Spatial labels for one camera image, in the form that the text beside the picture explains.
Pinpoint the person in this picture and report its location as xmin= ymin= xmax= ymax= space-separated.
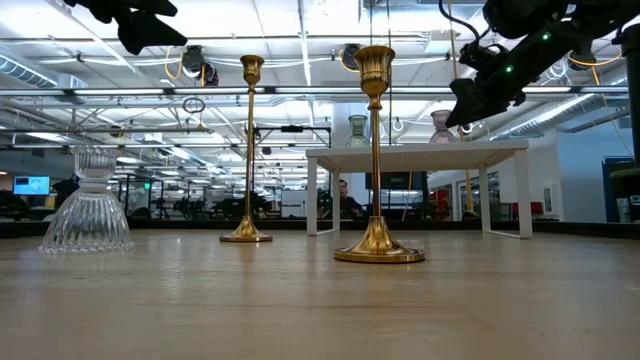
xmin=337 ymin=179 xmax=365 ymax=220

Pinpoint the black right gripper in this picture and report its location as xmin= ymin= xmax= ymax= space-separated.
xmin=444 ymin=20 xmax=594 ymax=129

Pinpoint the black metal table frame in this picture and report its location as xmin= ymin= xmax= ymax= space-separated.
xmin=0 ymin=218 xmax=640 ymax=239

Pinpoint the white perforated riser shelf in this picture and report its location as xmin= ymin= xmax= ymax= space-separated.
xmin=305 ymin=139 xmax=534 ymax=240

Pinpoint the black ceiling-mounted device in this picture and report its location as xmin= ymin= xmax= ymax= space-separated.
xmin=181 ymin=44 xmax=220 ymax=87
xmin=339 ymin=43 xmax=362 ymax=74

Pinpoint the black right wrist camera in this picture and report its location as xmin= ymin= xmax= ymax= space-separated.
xmin=458 ymin=41 xmax=506 ymax=77

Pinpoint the blue computer monitor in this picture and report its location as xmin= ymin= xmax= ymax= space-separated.
xmin=12 ymin=175 xmax=52 ymax=197

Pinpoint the green ribbed glass candle holder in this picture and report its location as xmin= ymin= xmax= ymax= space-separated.
xmin=345 ymin=114 xmax=372 ymax=149

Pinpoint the clear ribbed glass candle holder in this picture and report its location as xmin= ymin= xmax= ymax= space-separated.
xmin=38 ymin=145 xmax=135 ymax=255

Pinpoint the pink ribbed glass candle holder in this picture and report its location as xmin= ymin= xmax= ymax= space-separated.
xmin=428 ymin=109 xmax=458 ymax=146

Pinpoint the black hanging cable loop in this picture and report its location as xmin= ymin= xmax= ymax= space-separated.
xmin=181 ymin=96 xmax=207 ymax=115

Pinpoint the brass candlestick holder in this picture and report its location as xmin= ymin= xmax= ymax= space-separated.
xmin=333 ymin=45 xmax=426 ymax=265

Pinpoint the black metal gantry frame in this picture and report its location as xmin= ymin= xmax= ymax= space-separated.
xmin=253 ymin=124 xmax=333 ymax=149

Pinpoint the dark flat screen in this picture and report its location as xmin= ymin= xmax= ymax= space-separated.
xmin=364 ymin=171 xmax=429 ymax=192

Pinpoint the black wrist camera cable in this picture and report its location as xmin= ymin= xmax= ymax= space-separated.
xmin=438 ymin=0 xmax=490 ymax=49

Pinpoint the tall slim brass candlestick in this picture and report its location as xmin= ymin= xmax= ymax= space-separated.
xmin=218 ymin=54 xmax=274 ymax=244

